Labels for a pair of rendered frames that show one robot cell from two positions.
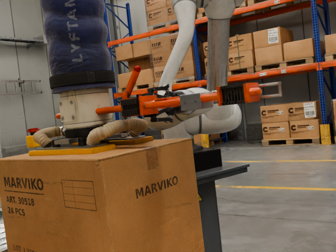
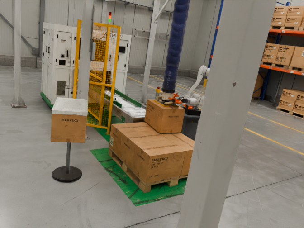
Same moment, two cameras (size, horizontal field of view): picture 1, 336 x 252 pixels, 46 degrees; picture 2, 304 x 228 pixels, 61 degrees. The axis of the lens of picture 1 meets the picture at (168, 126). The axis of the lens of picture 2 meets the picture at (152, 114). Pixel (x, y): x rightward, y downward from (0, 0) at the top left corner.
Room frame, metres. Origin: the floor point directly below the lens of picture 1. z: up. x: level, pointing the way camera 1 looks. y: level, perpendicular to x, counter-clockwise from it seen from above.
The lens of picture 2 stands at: (-2.64, -1.01, 1.97)
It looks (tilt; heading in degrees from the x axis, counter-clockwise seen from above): 16 degrees down; 21
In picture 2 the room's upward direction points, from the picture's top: 9 degrees clockwise
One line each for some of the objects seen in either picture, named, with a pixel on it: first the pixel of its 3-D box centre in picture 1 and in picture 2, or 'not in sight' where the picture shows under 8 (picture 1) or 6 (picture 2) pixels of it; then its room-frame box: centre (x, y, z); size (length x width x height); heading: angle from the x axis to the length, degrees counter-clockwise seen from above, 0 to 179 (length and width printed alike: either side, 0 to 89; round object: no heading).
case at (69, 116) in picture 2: not in sight; (70, 119); (-0.03, 1.08, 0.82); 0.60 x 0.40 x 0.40; 36
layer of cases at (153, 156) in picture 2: not in sight; (154, 146); (0.95, 0.21, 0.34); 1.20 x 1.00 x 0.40; 56
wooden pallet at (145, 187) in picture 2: not in sight; (152, 162); (0.95, 0.21, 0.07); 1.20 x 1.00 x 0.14; 56
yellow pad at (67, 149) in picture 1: (69, 146); (161, 102); (1.32, 0.34, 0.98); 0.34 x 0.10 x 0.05; 52
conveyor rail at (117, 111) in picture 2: not in sight; (107, 104); (1.97, 1.75, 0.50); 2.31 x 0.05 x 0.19; 56
